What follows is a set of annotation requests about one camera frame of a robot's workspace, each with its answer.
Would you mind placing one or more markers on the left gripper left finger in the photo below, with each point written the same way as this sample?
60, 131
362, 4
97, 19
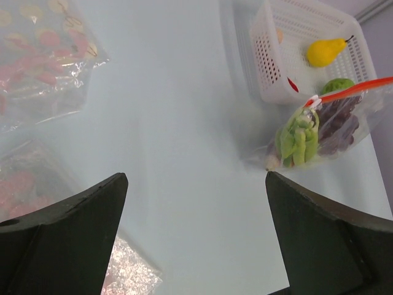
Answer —
63, 248

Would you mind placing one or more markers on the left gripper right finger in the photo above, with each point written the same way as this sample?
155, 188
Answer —
328, 247

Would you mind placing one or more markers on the green onion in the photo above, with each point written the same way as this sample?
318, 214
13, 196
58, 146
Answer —
297, 142

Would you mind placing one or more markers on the red grapes bunch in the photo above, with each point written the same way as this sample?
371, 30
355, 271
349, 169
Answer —
337, 125

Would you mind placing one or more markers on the clear orange-zipper zip bag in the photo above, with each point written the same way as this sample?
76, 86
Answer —
376, 103

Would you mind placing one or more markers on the purple eggplant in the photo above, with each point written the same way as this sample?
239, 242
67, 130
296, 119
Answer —
272, 160

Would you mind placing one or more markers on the red-dotted zip bag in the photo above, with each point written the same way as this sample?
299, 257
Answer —
32, 178

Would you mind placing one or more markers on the yellow-dotted pink-zipper bag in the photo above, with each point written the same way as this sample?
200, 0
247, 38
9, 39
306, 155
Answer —
47, 55

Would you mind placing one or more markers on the green fruit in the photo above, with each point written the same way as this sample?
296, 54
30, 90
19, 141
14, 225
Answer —
336, 85

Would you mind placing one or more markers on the red chili pepper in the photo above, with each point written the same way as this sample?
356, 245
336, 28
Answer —
293, 85

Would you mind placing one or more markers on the yellow pear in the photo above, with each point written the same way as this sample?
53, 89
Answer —
322, 53

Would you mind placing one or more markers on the white plastic basket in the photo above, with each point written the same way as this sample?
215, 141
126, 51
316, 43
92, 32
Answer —
259, 66

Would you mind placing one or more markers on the pink-zipper bag at wall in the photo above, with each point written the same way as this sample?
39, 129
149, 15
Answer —
128, 272

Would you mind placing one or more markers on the right aluminium frame post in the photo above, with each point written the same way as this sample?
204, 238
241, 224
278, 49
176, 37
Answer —
372, 10

